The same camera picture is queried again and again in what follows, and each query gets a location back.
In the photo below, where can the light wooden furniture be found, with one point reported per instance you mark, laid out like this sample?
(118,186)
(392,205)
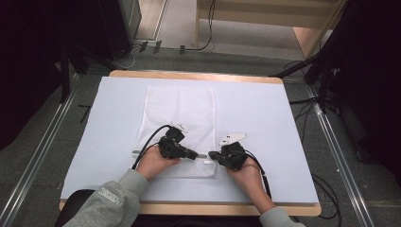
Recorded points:
(271,11)

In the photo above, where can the metal floor rail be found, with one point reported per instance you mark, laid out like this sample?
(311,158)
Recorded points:
(34,164)
(343,164)

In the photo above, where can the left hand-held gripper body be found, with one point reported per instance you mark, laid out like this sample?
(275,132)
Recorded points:
(171,148)

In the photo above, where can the wooden table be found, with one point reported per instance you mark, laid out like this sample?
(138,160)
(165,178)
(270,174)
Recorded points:
(195,75)

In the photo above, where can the person's left hand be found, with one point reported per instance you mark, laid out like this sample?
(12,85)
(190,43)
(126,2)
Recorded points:
(151,164)

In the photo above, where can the black floor tape strip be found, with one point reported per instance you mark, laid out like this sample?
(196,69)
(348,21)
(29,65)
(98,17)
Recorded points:
(85,113)

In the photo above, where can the white table cover sheet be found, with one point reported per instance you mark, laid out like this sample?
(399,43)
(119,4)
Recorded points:
(258,126)

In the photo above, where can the person's dark trousers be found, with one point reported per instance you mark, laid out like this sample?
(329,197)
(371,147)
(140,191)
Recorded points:
(74,206)

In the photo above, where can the white mesh laundry bag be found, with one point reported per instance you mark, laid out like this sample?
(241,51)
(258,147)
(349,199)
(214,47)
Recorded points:
(183,107)

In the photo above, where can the black curtain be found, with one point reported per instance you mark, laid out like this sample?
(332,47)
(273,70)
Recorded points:
(372,78)
(28,63)

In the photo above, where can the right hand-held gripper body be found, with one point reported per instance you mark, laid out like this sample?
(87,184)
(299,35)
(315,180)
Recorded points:
(233,156)

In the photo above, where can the black metal stand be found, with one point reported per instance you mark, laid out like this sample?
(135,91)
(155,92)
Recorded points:
(65,75)
(323,78)

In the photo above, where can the grey cabinet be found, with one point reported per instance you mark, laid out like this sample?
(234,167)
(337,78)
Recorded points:
(130,19)

